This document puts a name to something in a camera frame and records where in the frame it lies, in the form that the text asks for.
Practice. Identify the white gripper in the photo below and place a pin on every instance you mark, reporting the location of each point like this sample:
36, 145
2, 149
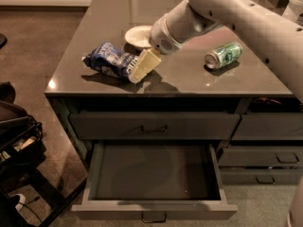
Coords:
159, 38

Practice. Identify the blue chip bag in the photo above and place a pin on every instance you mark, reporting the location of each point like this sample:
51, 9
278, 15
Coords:
111, 61

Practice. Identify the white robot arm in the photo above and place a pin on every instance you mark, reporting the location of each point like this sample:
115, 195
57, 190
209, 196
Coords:
274, 39

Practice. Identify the closed top drawer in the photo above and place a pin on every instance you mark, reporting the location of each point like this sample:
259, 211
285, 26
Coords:
153, 125

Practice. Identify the open middle drawer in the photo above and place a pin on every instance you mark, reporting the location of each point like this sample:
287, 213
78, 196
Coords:
154, 182

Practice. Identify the right top drawer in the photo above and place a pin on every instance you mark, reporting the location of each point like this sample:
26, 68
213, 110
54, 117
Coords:
270, 126

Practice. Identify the right middle drawer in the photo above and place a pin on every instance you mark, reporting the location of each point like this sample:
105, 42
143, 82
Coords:
261, 156

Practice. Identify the right bottom drawer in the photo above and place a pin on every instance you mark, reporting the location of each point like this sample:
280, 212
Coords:
261, 176

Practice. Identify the white paper bowl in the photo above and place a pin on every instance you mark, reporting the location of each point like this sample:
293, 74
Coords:
138, 37

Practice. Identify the dark counter cabinet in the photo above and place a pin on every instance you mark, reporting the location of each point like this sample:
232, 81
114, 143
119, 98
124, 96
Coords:
181, 83

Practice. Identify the green soda can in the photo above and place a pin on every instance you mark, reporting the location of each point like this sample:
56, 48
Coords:
223, 55

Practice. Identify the white plastic container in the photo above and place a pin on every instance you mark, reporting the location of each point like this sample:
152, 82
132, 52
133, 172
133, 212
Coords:
294, 11

